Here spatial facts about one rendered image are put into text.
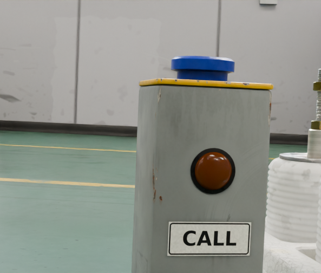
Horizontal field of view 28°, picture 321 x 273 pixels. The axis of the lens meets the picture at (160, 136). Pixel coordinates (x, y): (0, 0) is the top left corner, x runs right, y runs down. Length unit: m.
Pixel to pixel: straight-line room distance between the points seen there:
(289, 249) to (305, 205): 0.06
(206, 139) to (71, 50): 5.25
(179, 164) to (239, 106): 0.05
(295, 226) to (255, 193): 0.23
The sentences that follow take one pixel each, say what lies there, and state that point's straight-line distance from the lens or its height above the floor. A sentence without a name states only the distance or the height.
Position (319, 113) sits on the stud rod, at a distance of 0.64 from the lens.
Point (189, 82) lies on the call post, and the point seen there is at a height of 0.31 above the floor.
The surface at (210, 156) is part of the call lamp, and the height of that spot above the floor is 0.27.
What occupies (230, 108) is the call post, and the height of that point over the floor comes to 0.30.
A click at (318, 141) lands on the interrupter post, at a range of 0.64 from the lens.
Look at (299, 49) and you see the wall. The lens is 5.51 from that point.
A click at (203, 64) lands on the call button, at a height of 0.32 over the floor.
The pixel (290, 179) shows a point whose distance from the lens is 0.61.
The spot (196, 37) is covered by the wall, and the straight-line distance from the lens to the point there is 5.48.
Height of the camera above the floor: 0.30
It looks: 3 degrees down
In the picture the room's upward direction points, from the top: 3 degrees clockwise
